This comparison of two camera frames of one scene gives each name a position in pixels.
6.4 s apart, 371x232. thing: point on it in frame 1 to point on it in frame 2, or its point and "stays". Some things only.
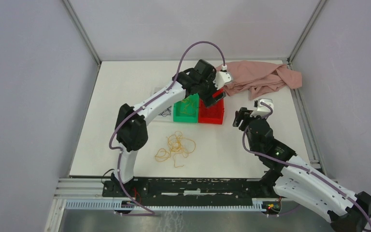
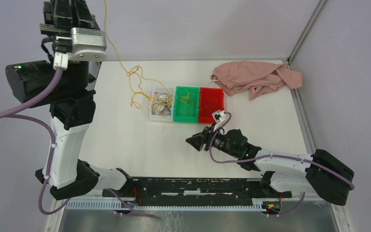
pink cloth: (259, 78) stays
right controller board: (272, 207) stays
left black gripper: (208, 99) to (62, 15)
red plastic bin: (212, 115) stays
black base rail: (191, 189) stays
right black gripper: (243, 114) to (196, 139)
